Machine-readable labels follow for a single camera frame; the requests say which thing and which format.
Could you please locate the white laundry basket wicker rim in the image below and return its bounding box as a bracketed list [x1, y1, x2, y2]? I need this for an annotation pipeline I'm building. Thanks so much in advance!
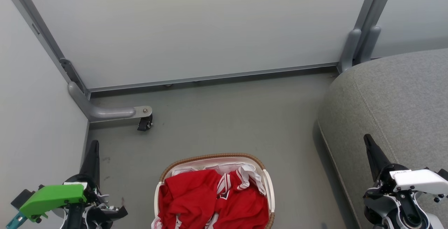
[154, 153, 276, 229]

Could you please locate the grey partition foot bar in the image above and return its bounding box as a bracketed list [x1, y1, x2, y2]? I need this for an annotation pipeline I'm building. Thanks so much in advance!
[68, 81, 153, 123]

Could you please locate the grey partition corner post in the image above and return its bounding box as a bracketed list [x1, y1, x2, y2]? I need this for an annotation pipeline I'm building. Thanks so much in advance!
[0, 0, 90, 98]

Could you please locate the plain red shirt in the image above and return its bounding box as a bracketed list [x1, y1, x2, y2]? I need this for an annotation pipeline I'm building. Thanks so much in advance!
[157, 169, 224, 229]

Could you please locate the grey partition post with foot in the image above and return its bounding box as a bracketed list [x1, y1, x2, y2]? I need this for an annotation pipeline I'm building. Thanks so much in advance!
[337, 0, 385, 74]
[359, 0, 399, 63]

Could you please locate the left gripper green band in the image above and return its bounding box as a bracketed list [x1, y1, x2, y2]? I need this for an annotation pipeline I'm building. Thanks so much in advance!
[19, 140, 128, 229]

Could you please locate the red jersey with white stripes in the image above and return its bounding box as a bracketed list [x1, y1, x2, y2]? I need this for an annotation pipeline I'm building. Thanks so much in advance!
[208, 164, 270, 229]

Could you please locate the grey fabric sofa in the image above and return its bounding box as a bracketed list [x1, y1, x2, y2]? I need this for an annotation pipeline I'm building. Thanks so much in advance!
[317, 48, 448, 229]

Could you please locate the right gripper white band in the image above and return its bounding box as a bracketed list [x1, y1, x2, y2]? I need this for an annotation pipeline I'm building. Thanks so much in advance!
[363, 134, 448, 202]

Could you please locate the black caster wheel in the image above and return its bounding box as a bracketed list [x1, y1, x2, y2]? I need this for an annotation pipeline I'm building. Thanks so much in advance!
[137, 114, 153, 131]

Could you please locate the white basket liner cloth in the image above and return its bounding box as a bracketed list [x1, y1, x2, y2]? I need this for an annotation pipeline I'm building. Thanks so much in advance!
[171, 162, 264, 179]

